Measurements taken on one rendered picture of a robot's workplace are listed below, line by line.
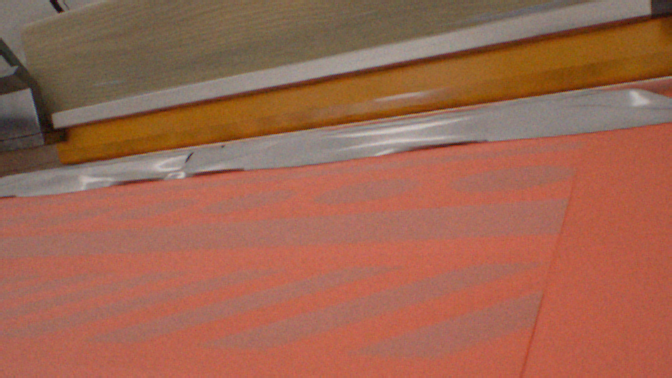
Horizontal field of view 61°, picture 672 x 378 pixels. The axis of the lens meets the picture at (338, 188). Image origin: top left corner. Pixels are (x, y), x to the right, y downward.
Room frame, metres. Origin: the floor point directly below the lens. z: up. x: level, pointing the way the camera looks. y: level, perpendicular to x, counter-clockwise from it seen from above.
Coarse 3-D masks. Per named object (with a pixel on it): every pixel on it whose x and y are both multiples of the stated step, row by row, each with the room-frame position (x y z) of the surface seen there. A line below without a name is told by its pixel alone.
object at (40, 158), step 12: (0, 156) 0.42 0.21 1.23; (12, 156) 0.43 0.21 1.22; (24, 156) 0.43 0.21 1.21; (36, 156) 0.44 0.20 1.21; (48, 156) 0.45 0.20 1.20; (0, 168) 0.42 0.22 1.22; (12, 168) 0.42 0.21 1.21; (24, 168) 0.43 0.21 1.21; (36, 168) 0.44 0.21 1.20; (48, 168) 0.44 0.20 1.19
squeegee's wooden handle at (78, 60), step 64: (128, 0) 0.37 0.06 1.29; (192, 0) 0.34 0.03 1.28; (256, 0) 0.31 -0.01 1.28; (320, 0) 0.29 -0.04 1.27; (384, 0) 0.27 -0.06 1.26; (448, 0) 0.25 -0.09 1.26; (512, 0) 0.23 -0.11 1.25; (576, 0) 0.21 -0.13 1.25; (64, 64) 0.40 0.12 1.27; (128, 64) 0.36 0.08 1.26; (192, 64) 0.33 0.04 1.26; (256, 64) 0.30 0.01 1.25; (64, 128) 0.39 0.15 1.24
